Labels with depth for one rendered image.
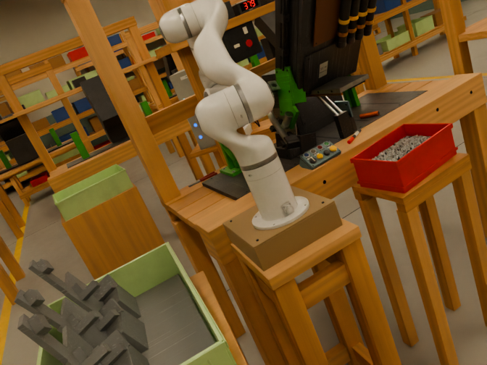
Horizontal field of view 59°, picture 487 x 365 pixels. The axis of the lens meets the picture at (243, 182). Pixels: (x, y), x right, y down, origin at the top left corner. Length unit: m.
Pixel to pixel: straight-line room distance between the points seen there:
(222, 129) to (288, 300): 0.53
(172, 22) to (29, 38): 10.36
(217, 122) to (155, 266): 0.53
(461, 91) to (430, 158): 0.67
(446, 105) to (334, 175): 0.67
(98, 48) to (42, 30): 9.79
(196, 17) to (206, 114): 0.39
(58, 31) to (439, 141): 10.76
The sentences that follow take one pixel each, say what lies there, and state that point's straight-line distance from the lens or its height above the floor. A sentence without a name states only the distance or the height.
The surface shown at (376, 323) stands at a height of 0.50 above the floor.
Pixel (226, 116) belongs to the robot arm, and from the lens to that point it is 1.21.
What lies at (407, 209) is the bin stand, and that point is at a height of 0.75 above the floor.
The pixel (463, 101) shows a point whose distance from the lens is 2.25.
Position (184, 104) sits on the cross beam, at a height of 1.25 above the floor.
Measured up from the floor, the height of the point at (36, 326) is 1.14.
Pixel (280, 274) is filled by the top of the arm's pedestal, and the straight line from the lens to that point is 1.24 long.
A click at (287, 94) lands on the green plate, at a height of 1.16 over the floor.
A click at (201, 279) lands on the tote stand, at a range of 1.50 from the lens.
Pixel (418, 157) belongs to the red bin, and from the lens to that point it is 1.58.
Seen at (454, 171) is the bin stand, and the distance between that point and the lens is 1.69.
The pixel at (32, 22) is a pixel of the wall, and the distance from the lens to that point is 11.82.
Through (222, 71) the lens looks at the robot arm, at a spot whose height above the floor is 1.40.
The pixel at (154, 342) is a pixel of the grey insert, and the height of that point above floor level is 0.85.
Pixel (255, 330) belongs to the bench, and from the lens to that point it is 1.77.
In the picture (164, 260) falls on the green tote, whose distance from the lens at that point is 1.46.
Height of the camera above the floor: 1.50
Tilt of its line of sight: 19 degrees down
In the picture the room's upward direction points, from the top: 22 degrees counter-clockwise
